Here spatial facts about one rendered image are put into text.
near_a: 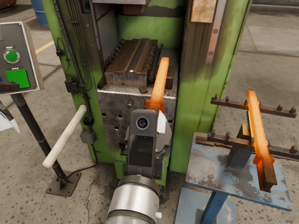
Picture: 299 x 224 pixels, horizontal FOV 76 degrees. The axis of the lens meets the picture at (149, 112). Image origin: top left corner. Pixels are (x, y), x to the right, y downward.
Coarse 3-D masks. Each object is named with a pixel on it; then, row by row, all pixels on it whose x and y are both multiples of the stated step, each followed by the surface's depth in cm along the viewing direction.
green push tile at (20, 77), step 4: (8, 72) 79; (12, 72) 79; (16, 72) 79; (20, 72) 80; (24, 72) 80; (8, 76) 79; (12, 76) 79; (16, 76) 79; (20, 76) 80; (24, 76) 80; (8, 80) 79; (12, 80) 79; (16, 80) 80; (20, 80) 80; (24, 80) 80; (28, 80) 81; (20, 84) 80; (24, 84) 81; (28, 84) 81
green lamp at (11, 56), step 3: (9, 51) 78; (12, 51) 78; (6, 54) 78; (9, 54) 78; (12, 54) 78; (15, 54) 78; (6, 57) 78; (9, 57) 78; (12, 57) 78; (15, 57) 79; (9, 60) 78; (12, 60) 79; (15, 60) 79
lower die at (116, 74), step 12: (132, 48) 109; (144, 48) 106; (120, 60) 97; (144, 60) 97; (108, 72) 90; (120, 72) 89; (144, 72) 88; (120, 84) 93; (132, 84) 92; (144, 84) 91
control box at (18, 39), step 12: (0, 24) 76; (12, 24) 77; (24, 24) 80; (0, 36) 76; (12, 36) 77; (24, 36) 79; (0, 48) 77; (12, 48) 78; (24, 48) 79; (0, 60) 78; (24, 60) 80; (36, 60) 86; (0, 72) 78; (36, 72) 83; (36, 84) 82
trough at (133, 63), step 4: (144, 40) 118; (140, 44) 113; (144, 44) 114; (140, 48) 110; (136, 52) 104; (140, 52) 106; (136, 56) 102; (132, 60) 97; (136, 60) 98; (132, 64) 95; (136, 64) 95; (128, 68) 90; (132, 68) 92; (128, 72) 89; (132, 72) 89
